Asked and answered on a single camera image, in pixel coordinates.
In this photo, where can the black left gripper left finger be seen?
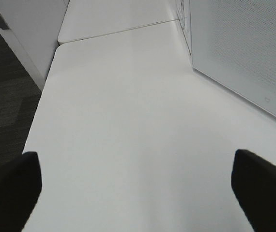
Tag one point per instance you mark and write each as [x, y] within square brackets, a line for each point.
[20, 187]

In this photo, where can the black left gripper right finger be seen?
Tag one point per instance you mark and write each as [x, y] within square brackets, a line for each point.
[253, 181]

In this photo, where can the white microwave door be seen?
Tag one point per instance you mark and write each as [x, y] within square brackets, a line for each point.
[234, 43]

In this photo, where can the white partition panel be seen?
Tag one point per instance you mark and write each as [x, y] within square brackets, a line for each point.
[31, 29]

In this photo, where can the white microwave oven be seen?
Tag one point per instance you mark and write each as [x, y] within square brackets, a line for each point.
[184, 16]

